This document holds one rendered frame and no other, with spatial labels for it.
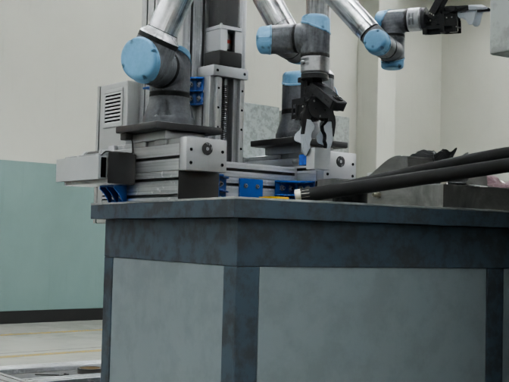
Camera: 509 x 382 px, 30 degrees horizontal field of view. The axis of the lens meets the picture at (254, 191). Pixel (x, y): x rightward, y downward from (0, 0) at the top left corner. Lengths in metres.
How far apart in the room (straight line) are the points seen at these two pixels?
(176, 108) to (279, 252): 0.99
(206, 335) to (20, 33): 6.31
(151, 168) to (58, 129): 5.41
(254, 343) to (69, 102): 6.48
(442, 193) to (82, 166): 1.09
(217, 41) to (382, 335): 1.31
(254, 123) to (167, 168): 6.06
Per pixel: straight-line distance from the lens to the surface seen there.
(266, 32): 2.50
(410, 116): 11.11
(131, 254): 2.17
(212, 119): 2.92
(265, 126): 8.75
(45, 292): 8.01
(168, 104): 2.70
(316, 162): 2.40
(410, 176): 1.98
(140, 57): 2.60
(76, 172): 2.82
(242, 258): 1.76
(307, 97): 2.44
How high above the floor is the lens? 0.72
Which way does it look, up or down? 3 degrees up
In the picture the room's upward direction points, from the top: 1 degrees clockwise
